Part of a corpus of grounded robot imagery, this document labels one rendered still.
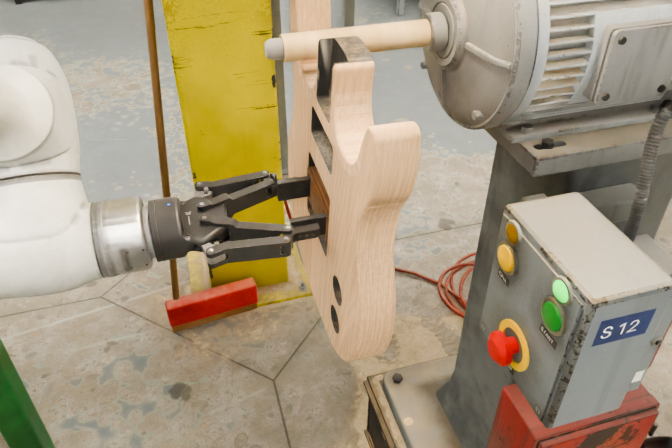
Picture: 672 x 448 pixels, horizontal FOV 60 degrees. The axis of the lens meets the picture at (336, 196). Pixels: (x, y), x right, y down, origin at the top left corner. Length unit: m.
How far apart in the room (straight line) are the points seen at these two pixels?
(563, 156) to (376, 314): 0.32
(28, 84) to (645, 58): 0.67
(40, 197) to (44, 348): 1.49
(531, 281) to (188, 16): 1.18
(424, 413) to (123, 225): 0.96
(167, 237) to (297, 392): 1.22
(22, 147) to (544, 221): 0.55
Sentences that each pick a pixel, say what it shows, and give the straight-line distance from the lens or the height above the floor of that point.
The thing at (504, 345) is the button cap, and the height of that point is 0.99.
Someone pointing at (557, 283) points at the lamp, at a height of 1.11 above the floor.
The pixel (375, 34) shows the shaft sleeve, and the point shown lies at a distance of 0.71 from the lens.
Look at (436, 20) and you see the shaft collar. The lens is 0.74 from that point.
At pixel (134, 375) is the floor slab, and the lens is 1.99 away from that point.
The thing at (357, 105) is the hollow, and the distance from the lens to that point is 0.63.
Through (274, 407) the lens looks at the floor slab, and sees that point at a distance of 1.83.
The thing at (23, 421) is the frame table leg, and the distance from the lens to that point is 1.31.
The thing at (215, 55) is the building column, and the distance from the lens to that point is 1.63.
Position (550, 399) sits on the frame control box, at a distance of 0.70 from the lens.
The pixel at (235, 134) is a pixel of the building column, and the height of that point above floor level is 0.65.
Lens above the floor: 1.51
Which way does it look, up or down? 36 degrees down
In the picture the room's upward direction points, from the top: straight up
